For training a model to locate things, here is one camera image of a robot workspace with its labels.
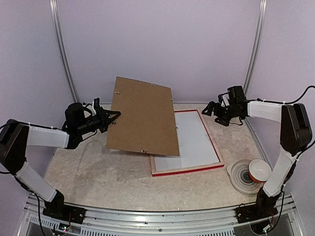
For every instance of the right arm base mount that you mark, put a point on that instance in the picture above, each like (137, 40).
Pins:
(251, 213)

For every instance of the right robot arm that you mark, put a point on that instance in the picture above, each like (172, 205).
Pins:
(295, 138)

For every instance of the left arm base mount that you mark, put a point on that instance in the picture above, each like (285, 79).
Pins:
(71, 214)

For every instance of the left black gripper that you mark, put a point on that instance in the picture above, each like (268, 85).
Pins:
(108, 113)

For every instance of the clear glass plate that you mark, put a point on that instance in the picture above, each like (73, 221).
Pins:
(240, 178)

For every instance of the aluminium post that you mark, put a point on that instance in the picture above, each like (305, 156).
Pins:
(256, 44)
(62, 51)

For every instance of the red wooden picture frame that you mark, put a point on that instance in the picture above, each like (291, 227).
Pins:
(209, 159)

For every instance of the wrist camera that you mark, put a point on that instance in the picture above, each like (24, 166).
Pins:
(224, 99)
(95, 106)

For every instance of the cat and books photo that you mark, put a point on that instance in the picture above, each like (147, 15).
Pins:
(197, 142)

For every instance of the right aluminium post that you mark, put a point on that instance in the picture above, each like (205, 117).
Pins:
(256, 44)

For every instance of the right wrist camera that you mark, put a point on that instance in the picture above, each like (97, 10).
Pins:
(224, 99)

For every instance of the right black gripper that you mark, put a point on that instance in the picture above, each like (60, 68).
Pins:
(211, 105)

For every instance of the front aluminium rail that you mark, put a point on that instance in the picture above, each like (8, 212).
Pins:
(112, 222)

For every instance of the left aluminium post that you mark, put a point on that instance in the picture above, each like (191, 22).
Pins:
(62, 51)

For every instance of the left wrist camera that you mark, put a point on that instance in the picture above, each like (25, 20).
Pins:
(95, 106)

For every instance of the brown backing board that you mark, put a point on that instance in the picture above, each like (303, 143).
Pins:
(147, 121)

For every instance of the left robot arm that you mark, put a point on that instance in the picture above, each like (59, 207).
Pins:
(17, 137)

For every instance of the white orange bowl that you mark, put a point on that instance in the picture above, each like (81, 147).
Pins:
(259, 171)

